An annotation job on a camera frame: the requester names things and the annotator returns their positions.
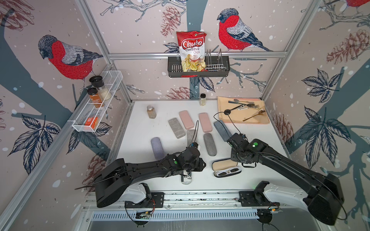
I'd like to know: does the patterned case with sunglasses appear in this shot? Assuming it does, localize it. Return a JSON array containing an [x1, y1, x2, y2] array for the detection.
[[181, 170, 192, 185]]

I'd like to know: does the black case with glasses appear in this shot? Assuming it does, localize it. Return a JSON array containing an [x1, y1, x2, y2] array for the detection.
[[212, 159, 241, 178]]

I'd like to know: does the brown case with sunglasses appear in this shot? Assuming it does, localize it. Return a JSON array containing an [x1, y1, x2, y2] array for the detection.
[[151, 137, 165, 160]]

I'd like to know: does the grey teal glasses case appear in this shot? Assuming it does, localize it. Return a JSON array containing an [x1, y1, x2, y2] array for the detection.
[[214, 120, 232, 142]]

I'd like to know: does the pink glasses case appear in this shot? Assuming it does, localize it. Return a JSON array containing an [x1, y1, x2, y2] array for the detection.
[[198, 113, 213, 133], [179, 110, 195, 130]]

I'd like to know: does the beige case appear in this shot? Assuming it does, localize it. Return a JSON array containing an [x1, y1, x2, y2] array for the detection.
[[203, 133, 217, 157]]

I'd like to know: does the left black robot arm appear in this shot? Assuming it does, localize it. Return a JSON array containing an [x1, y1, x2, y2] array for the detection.
[[92, 143, 206, 208]]

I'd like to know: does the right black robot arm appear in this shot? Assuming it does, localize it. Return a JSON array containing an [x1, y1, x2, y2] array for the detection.
[[227, 133, 345, 226]]

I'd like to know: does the black ladle spoon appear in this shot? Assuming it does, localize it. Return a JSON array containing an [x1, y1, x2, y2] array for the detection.
[[224, 103, 256, 115]]

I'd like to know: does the gold spoon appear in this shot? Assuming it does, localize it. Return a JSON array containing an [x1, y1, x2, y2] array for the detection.
[[243, 109, 266, 122]]

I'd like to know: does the iridescent cutlery piece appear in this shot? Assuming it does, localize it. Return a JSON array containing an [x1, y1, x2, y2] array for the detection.
[[228, 101, 255, 105]]

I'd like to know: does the silver spoon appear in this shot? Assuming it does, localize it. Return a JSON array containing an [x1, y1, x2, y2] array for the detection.
[[234, 99, 253, 104]]

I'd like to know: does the small jar at back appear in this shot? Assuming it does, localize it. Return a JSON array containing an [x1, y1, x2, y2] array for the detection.
[[199, 93, 206, 106]]

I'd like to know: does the brown spice jar on table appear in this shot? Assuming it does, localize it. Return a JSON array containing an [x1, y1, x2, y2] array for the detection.
[[147, 105, 157, 119]]

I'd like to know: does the small orange box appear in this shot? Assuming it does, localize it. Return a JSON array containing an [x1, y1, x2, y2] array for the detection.
[[84, 116, 99, 130]]

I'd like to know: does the orange spice jar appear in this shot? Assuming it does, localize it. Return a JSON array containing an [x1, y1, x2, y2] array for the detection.
[[87, 88, 103, 108]]

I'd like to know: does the red Chuba chips bag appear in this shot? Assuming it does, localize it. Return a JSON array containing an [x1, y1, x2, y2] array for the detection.
[[176, 31, 207, 72]]

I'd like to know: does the black lid salt grinder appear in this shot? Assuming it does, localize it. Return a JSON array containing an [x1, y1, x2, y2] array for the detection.
[[89, 76, 111, 101]]

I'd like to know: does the white patterned cutlery handle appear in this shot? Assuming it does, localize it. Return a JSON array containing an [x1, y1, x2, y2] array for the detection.
[[238, 105, 250, 111]]

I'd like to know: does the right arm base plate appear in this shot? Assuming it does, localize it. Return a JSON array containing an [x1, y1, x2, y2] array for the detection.
[[238, 191, 280, 207]]

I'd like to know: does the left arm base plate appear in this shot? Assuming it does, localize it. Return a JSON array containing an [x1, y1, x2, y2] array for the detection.
[[125, 192, 165, 208]]

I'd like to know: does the black wire wall basket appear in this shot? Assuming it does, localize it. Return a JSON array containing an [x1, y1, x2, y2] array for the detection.
[[168, 51, 230, 78]]

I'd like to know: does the white wire wall shelf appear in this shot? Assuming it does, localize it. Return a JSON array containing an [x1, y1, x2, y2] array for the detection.
[[72, 71, 123, 133]]

